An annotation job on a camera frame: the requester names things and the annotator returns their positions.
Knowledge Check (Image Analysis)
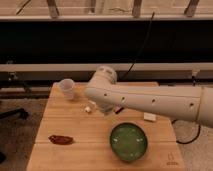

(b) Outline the dark red pepper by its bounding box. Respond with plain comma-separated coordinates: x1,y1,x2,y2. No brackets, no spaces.
48,135,74,145

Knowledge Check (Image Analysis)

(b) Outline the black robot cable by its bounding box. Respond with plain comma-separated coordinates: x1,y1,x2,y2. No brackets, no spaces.
171,118,202,145

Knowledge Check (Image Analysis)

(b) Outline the green ceramic bowl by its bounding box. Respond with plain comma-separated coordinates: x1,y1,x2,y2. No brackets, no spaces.
109,122,148,162

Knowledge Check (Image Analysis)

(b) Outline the clear plastic measuring cup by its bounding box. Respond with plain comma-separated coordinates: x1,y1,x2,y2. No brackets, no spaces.
58,79,75,100

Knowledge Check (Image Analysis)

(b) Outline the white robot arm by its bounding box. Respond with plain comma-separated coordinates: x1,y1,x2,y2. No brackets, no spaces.
85,66,213,128

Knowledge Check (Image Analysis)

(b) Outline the black hanging cable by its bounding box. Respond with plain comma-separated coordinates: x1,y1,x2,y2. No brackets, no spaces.
118,11,156,82

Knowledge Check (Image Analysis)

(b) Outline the white rectangular block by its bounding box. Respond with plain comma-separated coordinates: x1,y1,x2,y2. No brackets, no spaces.
144,113,156,122

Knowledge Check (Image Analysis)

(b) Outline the brown snack bar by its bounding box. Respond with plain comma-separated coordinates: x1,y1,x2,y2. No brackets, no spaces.
114,107,124,115

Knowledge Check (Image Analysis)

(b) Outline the black chair base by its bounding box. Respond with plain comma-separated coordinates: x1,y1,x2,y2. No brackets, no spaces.
0,108,29,119

